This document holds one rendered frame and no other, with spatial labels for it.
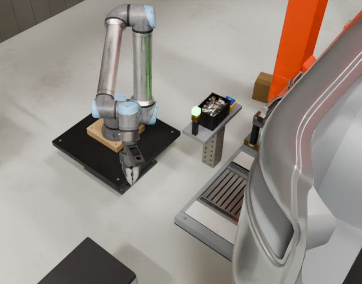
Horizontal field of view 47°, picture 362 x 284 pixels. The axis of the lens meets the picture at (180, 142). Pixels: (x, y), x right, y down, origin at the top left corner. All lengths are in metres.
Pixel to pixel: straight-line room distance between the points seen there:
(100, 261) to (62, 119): 1.54
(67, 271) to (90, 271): 0.11
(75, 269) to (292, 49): 1.65
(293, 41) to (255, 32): 2.00
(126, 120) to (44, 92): 1.96
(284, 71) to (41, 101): 2.02
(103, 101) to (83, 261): 0.81
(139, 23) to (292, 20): 0.82
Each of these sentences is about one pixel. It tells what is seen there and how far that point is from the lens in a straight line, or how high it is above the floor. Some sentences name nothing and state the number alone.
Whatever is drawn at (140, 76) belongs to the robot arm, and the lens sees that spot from 2.44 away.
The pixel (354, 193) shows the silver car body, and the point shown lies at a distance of 1.68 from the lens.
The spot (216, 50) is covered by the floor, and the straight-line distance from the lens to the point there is 4.12.
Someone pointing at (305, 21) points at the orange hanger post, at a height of 1.13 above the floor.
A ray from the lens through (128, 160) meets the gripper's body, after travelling 1.93.
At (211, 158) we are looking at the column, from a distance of 2.94.
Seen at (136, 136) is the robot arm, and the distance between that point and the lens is 1.90.
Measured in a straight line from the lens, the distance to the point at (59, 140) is 2.86.
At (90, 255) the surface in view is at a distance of 2.25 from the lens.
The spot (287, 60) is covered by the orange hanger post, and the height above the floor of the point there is 0.86.
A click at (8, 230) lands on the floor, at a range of 2.88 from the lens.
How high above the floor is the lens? 2.27
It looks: 46 degrees down
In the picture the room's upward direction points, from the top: 1 degrees clockwise
